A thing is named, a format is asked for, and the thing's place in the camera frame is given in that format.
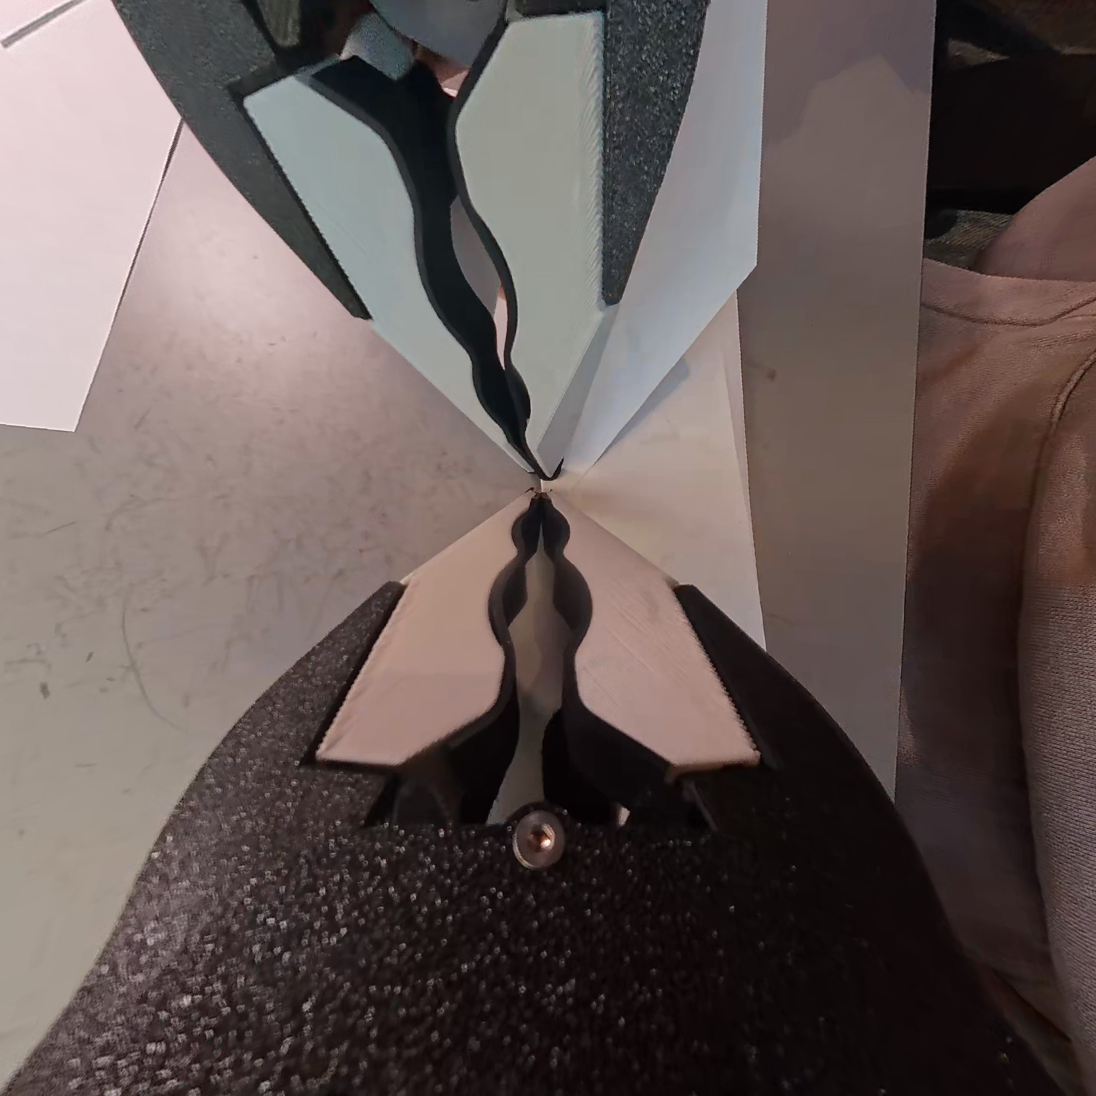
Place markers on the person's right hand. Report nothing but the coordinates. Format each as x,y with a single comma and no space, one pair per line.
443,75

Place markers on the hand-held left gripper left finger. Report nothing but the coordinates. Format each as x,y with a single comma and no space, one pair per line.
426,677

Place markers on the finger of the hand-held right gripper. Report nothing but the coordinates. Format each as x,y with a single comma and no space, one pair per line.
341,172
548,172

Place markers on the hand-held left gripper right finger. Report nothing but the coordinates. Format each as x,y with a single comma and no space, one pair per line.
650,677

